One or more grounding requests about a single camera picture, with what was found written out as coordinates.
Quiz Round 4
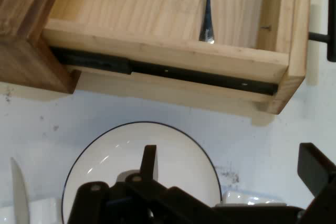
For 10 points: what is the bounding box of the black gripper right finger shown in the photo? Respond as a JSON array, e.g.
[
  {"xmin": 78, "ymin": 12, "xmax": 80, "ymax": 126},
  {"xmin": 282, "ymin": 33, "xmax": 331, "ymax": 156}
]
[{"xmin": 297, "ymin": 142, "xmax": 336, "ymax": 224}]

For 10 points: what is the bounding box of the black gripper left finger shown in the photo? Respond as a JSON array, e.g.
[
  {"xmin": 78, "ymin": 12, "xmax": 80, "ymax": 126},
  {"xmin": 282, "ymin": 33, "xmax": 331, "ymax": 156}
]
[{"xmin": 67, "ymin": 144, "xmax": 215, "ymax": 224}]

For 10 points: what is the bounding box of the serrated steel table knife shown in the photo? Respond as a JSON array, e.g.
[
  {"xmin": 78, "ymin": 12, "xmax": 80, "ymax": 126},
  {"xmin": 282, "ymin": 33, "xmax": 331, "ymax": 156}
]
[{"xmin": 9, "ymin": 157, "xmax": 30, "ymax": 224}]

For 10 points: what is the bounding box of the white plate with black rim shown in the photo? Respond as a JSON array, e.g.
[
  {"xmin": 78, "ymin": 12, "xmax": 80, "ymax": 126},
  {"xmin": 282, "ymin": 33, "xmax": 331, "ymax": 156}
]
[{"xmin": 62, "ymin": 121, "xmax": 223, "ymax": 224}]

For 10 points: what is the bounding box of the white ceramic cutlery rest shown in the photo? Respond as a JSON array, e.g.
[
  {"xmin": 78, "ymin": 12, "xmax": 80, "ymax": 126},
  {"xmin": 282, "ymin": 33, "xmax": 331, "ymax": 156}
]
[
  {"xmin": 0, "ymin": 197, "xmax": 64, "ymax": 224},
  {"xmin": 215, "ymin": 189, "xmax": 287, "ymax": 208}
]

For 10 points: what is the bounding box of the silver cutlery piece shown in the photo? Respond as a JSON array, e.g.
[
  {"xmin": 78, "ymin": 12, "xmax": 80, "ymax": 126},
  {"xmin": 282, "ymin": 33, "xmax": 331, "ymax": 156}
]
[{"xmin": 198, "ymin": 0, "xmax": 216, "ymax": 44}]

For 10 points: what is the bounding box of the light wooden drawer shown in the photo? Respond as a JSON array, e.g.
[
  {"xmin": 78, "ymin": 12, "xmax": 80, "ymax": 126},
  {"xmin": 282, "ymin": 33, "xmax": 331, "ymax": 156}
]
[{"xmin": 41, "ymin": 0, "xmax": 312, "ymax": 116}]

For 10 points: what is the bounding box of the dark brown wooden cabinet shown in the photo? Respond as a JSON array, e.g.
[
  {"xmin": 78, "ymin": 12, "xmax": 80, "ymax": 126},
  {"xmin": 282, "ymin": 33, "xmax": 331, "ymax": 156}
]
[{"xmin": 0, "ymin": 0, "xmax": 82, "ymax": 95}]

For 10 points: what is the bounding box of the black drawer handle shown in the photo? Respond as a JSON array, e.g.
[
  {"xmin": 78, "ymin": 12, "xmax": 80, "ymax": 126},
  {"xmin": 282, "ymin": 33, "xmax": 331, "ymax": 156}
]
[{"xmin": 308, "ymin": 0, "xmax": 336, "ymax": 63}]

